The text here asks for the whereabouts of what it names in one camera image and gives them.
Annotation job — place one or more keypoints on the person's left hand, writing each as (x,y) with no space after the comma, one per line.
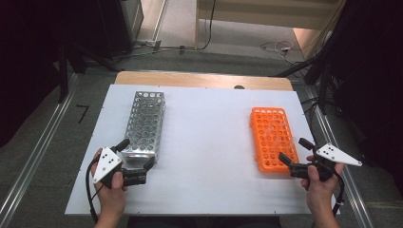
(111,199)

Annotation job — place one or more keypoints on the silver metal test tube rack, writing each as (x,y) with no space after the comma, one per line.
(144,126)

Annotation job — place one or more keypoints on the beige wooden frame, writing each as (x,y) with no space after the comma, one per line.
(253,14)

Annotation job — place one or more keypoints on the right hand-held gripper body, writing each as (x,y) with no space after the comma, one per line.
(329,153)

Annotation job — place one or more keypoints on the wooden table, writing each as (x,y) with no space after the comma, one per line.
(202,79)

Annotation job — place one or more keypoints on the black metal stand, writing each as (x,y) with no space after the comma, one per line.
(323,91)
(63,72)

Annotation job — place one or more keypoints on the person's dark clothing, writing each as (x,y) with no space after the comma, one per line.
(202,222)

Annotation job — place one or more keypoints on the person's right hand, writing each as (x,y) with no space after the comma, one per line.
(320,193)

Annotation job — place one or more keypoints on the orange plastic test tube rack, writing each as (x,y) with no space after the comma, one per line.
(269,153)

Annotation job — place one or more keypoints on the dark cabinet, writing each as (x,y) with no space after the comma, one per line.
(117,28)

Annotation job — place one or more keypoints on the white board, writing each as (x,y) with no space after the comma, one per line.
(206,142)

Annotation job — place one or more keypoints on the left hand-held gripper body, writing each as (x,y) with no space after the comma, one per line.
(107,161)

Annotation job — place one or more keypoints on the aluminium floor rail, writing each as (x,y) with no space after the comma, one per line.
(34,158)
(342,177)

